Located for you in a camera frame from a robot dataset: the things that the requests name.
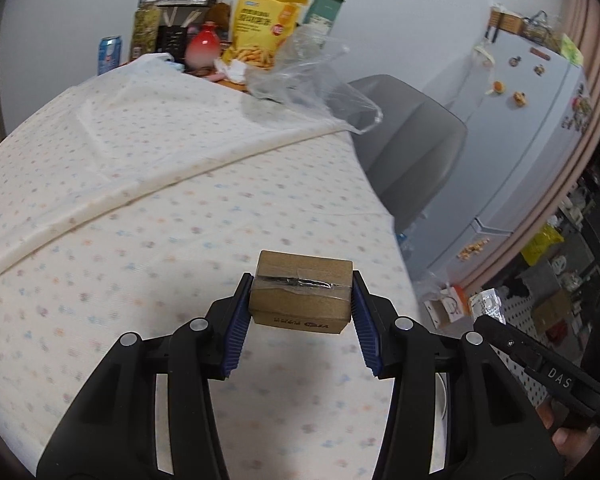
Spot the yellow plastic bag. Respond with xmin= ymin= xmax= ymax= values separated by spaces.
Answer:
xmin=520 ymin=225 xmax=565 ymax=267

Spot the white pegboard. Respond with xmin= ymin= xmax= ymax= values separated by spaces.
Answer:
xmin=495 ymin=295 xmax=551 ymax=396

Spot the cluster of colourful fridge stickers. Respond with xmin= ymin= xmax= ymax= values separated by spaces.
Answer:
xmin=560 ymin=82 xmax=593 ymax=133

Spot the person's right hand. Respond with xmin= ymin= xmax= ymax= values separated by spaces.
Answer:
xmin=536 ymin=400 xmax=600 ymax=468

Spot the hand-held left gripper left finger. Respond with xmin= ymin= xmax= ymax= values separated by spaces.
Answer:
xmin=36 ymin=272 xmax=255 ymax=480

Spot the small brown cardboard box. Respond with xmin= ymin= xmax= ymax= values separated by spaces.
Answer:
xmin=247 ymin=250 xmax=354 ymax=336

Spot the tall green box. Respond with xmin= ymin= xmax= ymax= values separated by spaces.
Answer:
xmin=300 ymin=0 xmax=346 ymax=36

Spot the large brown cardboard box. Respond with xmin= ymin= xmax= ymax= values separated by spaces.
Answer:
xmin=530 ymin=290 xmax=573 ymax=336

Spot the floral printed tablecloth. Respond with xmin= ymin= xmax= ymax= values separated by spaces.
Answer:
xmin=0 ymin=52 xmax=421 ymax=480

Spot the white refrigerator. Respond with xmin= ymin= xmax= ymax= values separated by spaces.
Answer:
xmin=420 ymin=27 xmax=596 ymax=291

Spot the clear bag of bottles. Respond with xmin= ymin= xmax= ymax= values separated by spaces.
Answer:
xmin=395 ymin=230 xmax=421 ymax=256

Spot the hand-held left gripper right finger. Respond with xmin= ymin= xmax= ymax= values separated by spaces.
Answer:
xmin=350 ymin=270 xmax=566 ymax=480

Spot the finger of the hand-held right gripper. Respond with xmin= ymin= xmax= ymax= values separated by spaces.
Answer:
xmin=472 ymin=314 xmax=547 ymax=375

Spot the black patterned box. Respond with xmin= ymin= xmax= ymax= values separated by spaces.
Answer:
xmin=157 ymin=6 xmax=201 ymax=61

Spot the yellow snack bag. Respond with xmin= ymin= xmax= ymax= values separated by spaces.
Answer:
xmin=219 ymin=0 xmax=310 ymax=73

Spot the grey upholstered chair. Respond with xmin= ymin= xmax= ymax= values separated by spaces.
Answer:
xmin=325 ymin=74 xmax=468 ymax=233

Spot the wire handled basket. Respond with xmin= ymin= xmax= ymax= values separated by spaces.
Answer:
xmin=522 ymin=10 xmax=563 ymax=43

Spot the wicker basket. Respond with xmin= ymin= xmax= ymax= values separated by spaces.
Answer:
xmin=490 ymin=5 xmax=528 ymax=36

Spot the black shelf rack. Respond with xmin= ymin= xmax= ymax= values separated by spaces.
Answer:
xmin=555 ymin=160 xmax=600 ymax=391

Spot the orange and white carton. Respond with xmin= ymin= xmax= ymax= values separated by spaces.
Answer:
xmin=424 ymin=285 xmax=471 ymax=331

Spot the cluster of small orange magnets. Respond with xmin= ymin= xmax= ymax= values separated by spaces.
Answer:
xmin=457 ymin=237 xmax=491 ymax=261

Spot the silver pill blister pack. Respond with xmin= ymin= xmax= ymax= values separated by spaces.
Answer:
xmin=467 ymin=290 xmax=505 ymax=323

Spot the large clear plastic bag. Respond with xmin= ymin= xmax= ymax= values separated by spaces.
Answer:
xmin=242 ymin=22 xmax=385 ymax=136

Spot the red round vase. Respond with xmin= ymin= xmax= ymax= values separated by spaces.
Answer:
xmin=186 ymin=21 xmax=224 ymax=71

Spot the light green packet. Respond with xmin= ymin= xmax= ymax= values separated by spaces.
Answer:
xmin=560 ymin=35 xmax=586 ymax=63

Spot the green glass bottle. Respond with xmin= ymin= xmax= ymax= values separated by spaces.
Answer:
xmin=130 ymin=0 xmax=162 ymax=58

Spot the clear hanging plastic bag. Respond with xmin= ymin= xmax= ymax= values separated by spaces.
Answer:
xmin=472 ymin=40 xmax=496 ymax=68

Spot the blue drink can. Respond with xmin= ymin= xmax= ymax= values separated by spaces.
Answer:
xmin=97 ymin=36 xmax=123 ymax=76

